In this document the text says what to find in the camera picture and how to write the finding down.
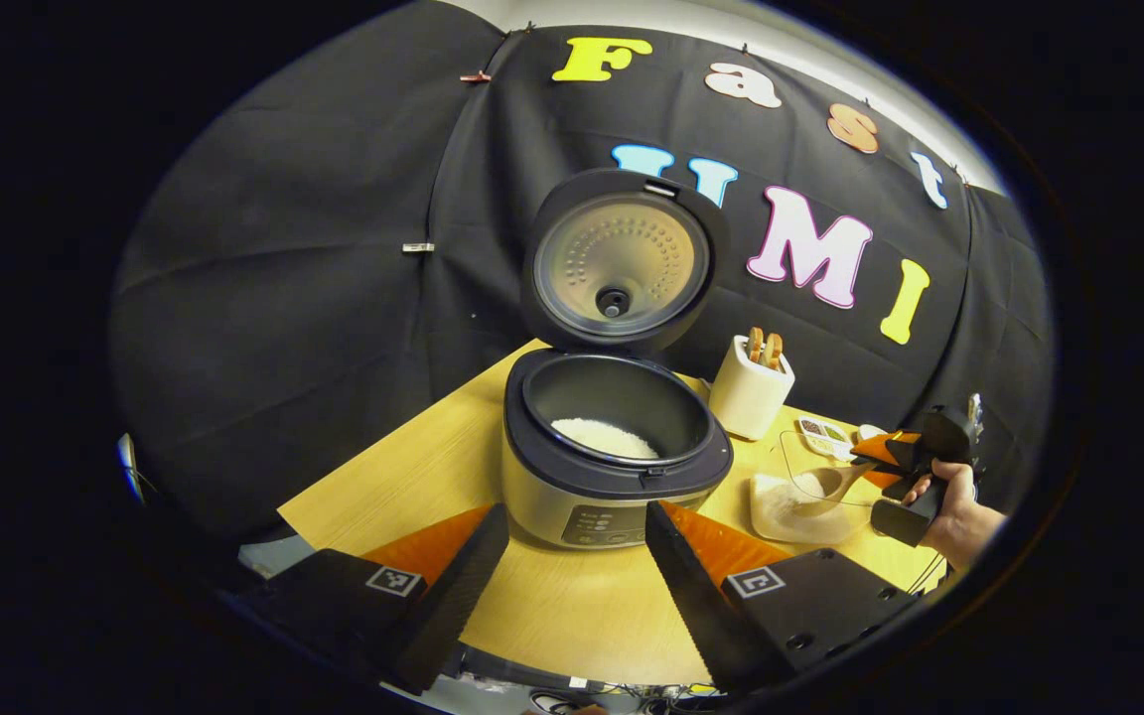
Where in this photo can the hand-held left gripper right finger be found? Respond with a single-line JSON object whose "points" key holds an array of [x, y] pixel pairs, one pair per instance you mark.
{"points": [[696, 606]]}

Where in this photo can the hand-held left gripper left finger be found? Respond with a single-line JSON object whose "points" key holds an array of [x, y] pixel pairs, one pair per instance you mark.
{"points": [[453, 606]]}

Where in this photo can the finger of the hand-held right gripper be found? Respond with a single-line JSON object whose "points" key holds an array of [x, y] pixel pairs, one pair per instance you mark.
{"points": [[890, 447], [885, 479]]}

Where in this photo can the wooden spoon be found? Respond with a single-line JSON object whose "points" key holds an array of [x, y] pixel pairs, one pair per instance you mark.
{"points": [[830, 484]]}

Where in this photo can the clear container of rice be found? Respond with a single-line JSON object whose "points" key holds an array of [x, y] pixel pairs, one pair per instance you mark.
{"points": [[790, 516]]}

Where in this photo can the dark grey rice cooker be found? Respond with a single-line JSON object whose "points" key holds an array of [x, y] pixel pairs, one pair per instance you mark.
{"points": [[572, 487]]}

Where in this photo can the white rice heap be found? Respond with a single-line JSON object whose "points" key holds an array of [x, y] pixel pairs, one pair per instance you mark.
{"points": [[602, 437]]}

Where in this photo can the white plate with red meat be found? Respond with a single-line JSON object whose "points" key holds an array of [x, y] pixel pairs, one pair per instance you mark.
{"points": [[870, 432]]}

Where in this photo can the white divided bean dish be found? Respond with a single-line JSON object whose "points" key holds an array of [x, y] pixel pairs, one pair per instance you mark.
{"points": [[823, 434]]}

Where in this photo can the toast slice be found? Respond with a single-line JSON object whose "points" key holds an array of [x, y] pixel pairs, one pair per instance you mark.
{"points": [[756, 346], [774, 351]]}

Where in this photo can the white toaster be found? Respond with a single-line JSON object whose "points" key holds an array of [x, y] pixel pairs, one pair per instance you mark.
{"points": [[746, 397]]}

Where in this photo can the black backdrop cloth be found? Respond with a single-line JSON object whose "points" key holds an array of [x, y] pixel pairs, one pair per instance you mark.
{"points": [[284, 248]]}

